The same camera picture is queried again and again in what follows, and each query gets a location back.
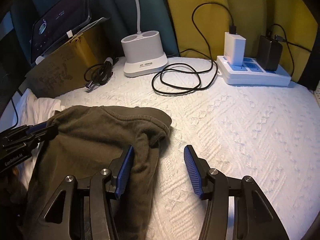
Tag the white charger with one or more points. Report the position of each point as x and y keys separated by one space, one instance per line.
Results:
x=233 y=50

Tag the white power strip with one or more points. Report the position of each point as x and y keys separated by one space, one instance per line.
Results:
x=250 y=78

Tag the black tablet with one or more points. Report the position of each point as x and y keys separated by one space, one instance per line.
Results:
x=60 y=22

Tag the white desk lamp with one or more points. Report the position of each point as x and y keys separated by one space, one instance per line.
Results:
x=142 y=52

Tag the yellow curtain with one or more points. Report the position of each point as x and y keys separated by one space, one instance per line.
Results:
x=250 y=5

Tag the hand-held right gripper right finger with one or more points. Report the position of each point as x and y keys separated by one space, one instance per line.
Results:
x=193 y=172

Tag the brown t-shirt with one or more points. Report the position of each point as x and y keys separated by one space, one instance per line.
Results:
x=100 y=135

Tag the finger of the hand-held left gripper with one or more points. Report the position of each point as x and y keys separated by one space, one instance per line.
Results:
x=47 y=133
x=38 y=127

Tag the cardboard box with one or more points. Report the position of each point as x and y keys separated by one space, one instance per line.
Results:
x=62 y=67

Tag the white textured tablecloth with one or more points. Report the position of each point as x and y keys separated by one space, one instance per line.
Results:
x=237 y=130

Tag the white garment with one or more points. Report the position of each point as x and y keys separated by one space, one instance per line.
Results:
x=37 y=110

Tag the black charger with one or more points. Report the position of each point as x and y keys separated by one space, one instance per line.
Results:
x=268 y=55

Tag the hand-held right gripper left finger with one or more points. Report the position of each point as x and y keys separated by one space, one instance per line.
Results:
x=125 y=170

